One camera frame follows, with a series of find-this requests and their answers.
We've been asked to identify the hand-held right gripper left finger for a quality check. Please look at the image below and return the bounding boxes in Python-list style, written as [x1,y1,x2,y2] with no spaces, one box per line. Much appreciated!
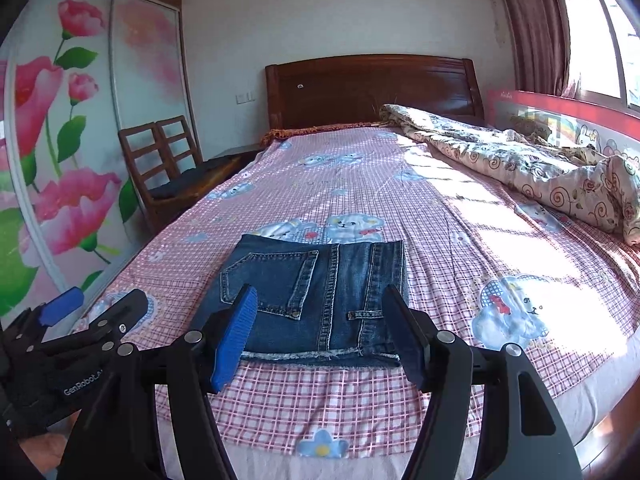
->
[59,284,259,480]

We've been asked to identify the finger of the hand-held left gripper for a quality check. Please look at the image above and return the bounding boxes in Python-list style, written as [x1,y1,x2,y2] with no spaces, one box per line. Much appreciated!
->
[39,286,85,327]
[90,289,150,339]

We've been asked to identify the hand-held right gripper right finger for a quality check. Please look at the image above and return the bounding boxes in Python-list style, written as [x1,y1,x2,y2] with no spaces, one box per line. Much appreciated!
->
[382,284,583,480]

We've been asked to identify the blue denim pants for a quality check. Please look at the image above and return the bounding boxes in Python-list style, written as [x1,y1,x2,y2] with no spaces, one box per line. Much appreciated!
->
[190,232,408,368]

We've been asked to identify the dark seat cushion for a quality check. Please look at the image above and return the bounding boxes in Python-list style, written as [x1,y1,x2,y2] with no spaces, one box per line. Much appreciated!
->
[149,159,236,199]

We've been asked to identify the floral sliding door wardrobe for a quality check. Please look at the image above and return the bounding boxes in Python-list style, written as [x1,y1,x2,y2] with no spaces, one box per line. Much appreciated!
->
[0,0,196,321]

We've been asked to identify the wooden chair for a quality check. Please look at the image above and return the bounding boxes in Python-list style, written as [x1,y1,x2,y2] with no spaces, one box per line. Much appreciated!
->
[118,124,201,235]
[156,115,242,196]

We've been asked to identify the pink plaid bed sheet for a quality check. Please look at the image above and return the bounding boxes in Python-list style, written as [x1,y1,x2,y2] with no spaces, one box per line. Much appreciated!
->
[70,125,640,461]

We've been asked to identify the dark wooden nightstand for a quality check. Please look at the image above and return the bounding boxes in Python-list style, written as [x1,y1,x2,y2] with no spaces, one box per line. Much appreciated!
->
[207,142,266,162]

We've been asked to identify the white mattress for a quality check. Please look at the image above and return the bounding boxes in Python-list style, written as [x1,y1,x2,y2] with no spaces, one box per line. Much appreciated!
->
[150,355,640,480]

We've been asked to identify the floral patterned quilt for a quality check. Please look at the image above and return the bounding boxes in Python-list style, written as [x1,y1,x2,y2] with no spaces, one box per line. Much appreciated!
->
[378,103,640,247]

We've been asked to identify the dark wooden headboard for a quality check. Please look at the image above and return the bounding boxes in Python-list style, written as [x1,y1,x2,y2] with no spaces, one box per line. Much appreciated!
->
[264,54,488,131]

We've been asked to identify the dark red curtain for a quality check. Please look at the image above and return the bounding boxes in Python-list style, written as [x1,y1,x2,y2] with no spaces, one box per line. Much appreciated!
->
[490,0,581,99]

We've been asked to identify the window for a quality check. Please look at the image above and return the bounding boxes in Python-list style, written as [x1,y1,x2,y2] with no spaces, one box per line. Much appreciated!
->
[547,0,640,111]

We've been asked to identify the red cartoon bed guard rail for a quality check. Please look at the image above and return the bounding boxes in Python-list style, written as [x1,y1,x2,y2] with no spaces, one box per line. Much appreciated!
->
[487,89,640,161]

